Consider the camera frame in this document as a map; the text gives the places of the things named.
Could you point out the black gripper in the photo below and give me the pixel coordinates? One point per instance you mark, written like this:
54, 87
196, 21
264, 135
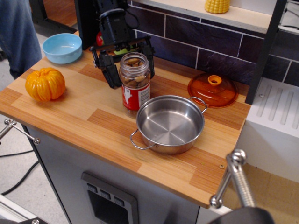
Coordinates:
116, 36

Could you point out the almond jar with red label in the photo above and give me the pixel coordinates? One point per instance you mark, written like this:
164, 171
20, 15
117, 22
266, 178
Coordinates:
134, 74

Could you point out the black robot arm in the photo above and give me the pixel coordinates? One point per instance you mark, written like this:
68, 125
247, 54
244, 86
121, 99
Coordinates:
105, 5

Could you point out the stainless steel pot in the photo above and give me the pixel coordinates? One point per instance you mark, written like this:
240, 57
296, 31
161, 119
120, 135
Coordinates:
169, 124

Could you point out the orange transparent pot lid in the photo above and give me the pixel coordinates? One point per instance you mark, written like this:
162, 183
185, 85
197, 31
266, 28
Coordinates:
215, 90

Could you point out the green toy pear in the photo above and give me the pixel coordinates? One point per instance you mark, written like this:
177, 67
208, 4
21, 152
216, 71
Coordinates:
133, 48

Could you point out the light blue bowl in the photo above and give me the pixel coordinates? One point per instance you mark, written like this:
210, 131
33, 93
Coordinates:
62, 48

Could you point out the orange toy pumpkin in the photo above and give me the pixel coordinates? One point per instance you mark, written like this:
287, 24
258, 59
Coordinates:
45, 84

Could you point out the yellow toy corn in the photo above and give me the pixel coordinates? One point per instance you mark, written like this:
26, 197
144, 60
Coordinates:
217, 6

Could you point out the person in blue jeans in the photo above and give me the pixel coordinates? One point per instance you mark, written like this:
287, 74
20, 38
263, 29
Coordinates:
18, 37

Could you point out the light wooden shelf board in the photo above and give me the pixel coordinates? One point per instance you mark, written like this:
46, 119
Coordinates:
236, 17

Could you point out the metal clamp screw left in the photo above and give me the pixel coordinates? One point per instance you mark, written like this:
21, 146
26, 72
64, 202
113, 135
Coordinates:
10, 124

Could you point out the grey oven control panel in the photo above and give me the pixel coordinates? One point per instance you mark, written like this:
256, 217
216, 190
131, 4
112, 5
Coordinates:
109, 204

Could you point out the black shelf post right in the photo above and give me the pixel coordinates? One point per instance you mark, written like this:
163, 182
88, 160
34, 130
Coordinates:
263, 57

